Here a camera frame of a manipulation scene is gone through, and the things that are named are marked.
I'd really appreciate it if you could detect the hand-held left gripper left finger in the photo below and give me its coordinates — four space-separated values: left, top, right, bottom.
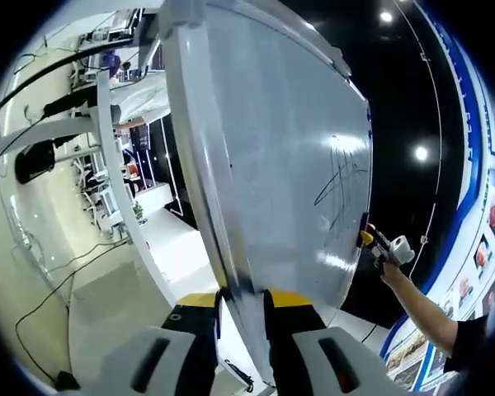
106 290 224 396

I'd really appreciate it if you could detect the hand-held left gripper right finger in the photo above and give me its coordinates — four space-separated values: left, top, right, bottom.
262 288 397 396

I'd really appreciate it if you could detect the white whiteboard with grey frame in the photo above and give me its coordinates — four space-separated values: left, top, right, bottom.
158 0 375 387

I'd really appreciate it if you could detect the person's right hand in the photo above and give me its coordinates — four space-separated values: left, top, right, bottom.
370 251 399 285

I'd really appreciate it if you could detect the white ceiling conduit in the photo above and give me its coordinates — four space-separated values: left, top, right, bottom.
395 0 445 281

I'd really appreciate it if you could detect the green potted plant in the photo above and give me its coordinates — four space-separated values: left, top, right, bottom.
130 200 146 226

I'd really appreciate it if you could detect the white long beam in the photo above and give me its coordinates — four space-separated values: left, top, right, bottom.
95 69 171 295

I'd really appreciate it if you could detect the black waste bin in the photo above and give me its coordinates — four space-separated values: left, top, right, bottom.
15 139 55 185

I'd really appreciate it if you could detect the grey long beam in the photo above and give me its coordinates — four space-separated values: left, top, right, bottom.
0 117 100 166

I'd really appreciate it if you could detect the blue white wall display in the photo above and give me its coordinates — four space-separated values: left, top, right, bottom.
379 0 495 393

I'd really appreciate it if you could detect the black floor cable with plug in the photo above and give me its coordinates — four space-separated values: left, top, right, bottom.
15 243 129 392

